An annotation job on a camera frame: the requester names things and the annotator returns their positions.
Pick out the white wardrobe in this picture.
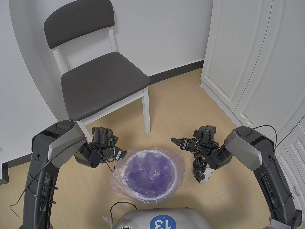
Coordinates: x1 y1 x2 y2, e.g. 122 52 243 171
200 0 305 214

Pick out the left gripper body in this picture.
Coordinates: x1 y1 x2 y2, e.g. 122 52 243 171
102 145 128 163

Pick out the black plastic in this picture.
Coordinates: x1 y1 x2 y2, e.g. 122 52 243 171
192 155 208 183

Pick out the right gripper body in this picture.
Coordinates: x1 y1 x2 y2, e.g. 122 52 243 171
180 137 200 153

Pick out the black cable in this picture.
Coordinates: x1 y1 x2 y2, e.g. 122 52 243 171
252 121 305 150
110 201 138 224
10 186 28 221
105 160 118 173

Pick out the white trash bin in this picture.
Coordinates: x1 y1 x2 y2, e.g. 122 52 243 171
123 149 180 202

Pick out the purple plastic bag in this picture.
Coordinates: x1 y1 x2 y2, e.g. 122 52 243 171
110 146 187 204

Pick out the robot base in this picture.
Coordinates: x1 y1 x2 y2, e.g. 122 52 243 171
114 207 215 229

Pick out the white paper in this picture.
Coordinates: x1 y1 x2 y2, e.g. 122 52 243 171
201 167 214 184

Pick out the grey white chair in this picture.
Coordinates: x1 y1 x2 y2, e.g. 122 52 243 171
44 0 151 144

